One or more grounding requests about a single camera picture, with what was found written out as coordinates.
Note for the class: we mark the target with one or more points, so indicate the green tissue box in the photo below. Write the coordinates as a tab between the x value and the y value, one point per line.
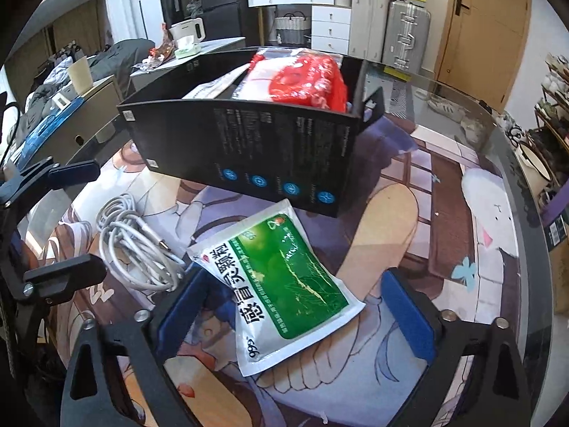
186	49

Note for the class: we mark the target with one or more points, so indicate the printed table mat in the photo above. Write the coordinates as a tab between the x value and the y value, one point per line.
444	213

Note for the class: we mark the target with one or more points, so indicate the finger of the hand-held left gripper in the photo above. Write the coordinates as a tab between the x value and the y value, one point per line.
73	172
66	271

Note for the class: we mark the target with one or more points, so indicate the white electric kettle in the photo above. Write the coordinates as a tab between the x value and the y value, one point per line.
186	30

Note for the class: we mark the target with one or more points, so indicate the white suitcase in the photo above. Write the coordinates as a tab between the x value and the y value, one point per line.
369	24

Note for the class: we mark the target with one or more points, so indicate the small white box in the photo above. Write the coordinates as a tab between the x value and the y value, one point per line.
62	101

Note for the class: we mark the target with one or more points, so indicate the white curtain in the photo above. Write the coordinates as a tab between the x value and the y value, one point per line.
124	4

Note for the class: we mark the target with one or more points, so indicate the brown cardboard box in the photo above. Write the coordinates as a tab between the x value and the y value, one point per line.
561	275

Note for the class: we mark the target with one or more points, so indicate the red snack wrapper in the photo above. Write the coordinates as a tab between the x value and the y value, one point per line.
160	51

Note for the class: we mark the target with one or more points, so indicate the purple box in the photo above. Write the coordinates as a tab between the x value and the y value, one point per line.
558	227

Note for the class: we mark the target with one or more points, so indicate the green and white medicine packet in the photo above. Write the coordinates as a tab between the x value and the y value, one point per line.
289	275

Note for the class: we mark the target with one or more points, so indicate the silver suitcase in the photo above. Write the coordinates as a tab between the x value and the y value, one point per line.
406	35

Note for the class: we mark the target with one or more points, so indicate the wooden door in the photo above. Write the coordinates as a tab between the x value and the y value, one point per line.
484	31

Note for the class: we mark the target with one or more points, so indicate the cream cup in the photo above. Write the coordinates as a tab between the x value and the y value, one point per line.
80	75

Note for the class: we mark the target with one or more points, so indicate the grey coffee table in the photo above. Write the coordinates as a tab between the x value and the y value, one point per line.
222	46

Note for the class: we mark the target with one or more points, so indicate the woven laundry basket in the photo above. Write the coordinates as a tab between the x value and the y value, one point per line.
291	31

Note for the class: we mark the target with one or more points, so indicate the white nightstand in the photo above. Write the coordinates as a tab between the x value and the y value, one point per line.
89	120

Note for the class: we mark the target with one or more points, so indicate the dark grey duvet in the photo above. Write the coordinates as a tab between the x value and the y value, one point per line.
120	55

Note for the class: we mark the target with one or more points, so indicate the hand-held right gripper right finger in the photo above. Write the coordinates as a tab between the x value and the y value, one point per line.
406	316

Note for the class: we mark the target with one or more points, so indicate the red and white plastic packet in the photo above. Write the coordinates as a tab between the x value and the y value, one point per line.
293	80

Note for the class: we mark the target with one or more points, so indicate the white bucket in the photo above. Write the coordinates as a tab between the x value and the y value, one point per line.
533	164

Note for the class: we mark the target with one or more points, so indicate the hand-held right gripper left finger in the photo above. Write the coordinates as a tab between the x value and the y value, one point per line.
182	316

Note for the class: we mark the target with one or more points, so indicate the wooden shoe rack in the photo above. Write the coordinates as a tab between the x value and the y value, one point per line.
553	111

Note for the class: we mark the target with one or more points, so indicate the black refrigerator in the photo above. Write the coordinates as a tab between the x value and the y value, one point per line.
222	4

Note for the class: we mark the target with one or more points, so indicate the white drawer unit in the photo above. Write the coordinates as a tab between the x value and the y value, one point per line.
331	29

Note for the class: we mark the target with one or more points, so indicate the blue plastic bag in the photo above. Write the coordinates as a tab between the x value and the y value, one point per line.
42	133

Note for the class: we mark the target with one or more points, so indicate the black cardboard box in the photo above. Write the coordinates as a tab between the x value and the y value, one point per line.
249	151

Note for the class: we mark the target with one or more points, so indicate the patterned rug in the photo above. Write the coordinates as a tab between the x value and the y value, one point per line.
400	93

